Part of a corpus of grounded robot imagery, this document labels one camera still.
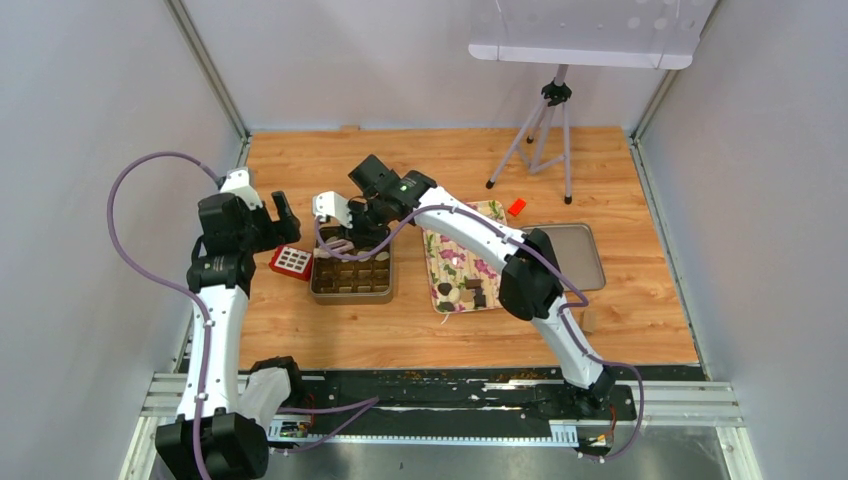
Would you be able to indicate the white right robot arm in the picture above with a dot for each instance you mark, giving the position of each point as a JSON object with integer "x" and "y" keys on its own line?
{"x": 532, "y": 286}

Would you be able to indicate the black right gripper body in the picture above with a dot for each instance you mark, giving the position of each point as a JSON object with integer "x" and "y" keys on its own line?
{"x": 370, "y": 220}

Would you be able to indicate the floral patterned tray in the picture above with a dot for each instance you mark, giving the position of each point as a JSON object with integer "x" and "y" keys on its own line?
{"x": 447, "y": 261}

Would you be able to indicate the red white grid object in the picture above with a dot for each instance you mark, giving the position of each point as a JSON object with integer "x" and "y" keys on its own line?
{"x": 292, "y": 262}

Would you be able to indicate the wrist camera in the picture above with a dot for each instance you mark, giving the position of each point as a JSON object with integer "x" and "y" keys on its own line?
{"x": 240, "y": 182}
{"x": 331, "y": 205}

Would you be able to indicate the grey metal tin lid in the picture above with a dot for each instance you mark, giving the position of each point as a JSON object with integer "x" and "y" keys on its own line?
{"x": 576, "y": 252}

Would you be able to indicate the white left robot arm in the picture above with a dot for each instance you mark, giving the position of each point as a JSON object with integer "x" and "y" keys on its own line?
{"x": 218, "y": 318}

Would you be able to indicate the small wooden block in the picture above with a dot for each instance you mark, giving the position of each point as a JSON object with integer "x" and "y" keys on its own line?
{"x": 588, "y": 321}

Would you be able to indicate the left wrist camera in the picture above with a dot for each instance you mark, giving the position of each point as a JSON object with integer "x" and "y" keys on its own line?
{"x": 240, "y": 182}

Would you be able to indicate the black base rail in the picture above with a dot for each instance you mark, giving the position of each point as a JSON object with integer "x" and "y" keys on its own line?
{"x": 530, "y": 406}

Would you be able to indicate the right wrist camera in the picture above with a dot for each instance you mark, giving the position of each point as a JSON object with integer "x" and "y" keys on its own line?
{"x": 331, "y": 205}

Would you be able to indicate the white tripod stand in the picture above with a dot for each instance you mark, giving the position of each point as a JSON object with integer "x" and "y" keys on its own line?
{"x": 530, "y": 142}

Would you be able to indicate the dark ridged square chocolate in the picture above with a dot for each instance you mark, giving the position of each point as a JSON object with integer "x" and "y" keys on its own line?
{"x": 479, "y": 301}

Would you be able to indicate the white overhead light panel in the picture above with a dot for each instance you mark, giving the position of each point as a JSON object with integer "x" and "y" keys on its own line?
{"x": 642, "y": 34}

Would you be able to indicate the pink silicone tongs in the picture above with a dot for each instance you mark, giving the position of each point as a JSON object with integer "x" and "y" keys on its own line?
{"x": 335, "y": 248}

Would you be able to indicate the gold chocolate tin box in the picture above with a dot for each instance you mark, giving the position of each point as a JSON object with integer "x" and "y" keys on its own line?
{"x": 369, "y": 281}

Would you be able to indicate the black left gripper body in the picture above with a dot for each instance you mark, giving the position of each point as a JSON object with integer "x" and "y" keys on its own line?
{"x": 259, "y": 232}

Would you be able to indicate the small red block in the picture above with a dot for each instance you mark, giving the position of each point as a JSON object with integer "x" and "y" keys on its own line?
{"x": 517, "y": 207}

